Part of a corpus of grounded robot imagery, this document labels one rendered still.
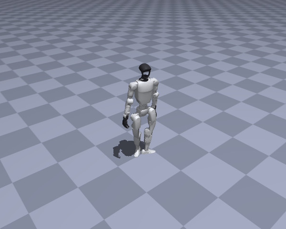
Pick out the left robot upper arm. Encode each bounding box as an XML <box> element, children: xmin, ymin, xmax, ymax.
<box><xmin>152</xmin><ymin>78</ymin><xmax>159</xmax><ymax>98</ymax></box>

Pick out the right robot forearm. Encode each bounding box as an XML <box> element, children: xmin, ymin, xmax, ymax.
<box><xmin>123</xmin><ymin>99</ymin><xmax>131</xmax><ymax>118</ymax></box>

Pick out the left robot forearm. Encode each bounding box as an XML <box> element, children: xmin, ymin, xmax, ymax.
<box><xmin>152</xmin><ymin>97</ymin><xmax>158</xmax><ymax>109</ymax></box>

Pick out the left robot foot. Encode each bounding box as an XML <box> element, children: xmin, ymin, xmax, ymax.
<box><xmin>141</xmin><ymin>149</ymin><xmax>155</xmax><ymax>154</ymax></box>

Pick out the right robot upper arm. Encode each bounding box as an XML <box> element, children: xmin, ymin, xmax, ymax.
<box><xmin>127</xmin><ymin>82</ymin><xmax>138</xmax><ymax>104</ymax></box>

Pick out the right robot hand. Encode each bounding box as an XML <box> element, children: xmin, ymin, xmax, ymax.
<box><xmin>122</xmin><ymin>115</ymin><xmax>129</xmax><ymax>128</ymax></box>

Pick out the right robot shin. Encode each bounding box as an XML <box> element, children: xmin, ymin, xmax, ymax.
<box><xmin>134</xmin><ymin>137</ymin><xmax>141</xmax><ymax>149</ymax></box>

